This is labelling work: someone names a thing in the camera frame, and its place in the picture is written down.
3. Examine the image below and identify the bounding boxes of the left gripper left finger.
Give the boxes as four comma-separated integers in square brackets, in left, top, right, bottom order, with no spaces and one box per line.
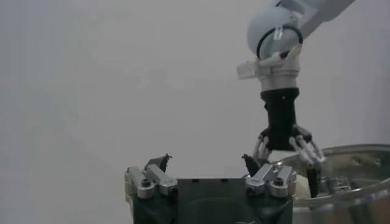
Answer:
[124,153,179,204]

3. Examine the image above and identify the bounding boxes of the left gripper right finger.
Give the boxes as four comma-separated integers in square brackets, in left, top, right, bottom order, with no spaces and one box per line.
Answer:
[241,153,298,198]

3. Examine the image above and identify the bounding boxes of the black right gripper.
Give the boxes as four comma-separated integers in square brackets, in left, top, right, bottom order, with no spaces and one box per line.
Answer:
[252,87,327,199]

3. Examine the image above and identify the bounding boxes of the stainless steel steamer basket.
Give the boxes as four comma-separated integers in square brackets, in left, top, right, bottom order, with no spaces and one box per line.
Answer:
[268,143,390,224]

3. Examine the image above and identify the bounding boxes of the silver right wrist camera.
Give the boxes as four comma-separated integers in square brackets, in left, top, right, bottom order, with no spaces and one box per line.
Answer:
[236,60,260,80]

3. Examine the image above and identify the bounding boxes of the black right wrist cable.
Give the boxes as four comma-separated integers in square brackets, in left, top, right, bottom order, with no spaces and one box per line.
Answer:
[255,23,305,60]

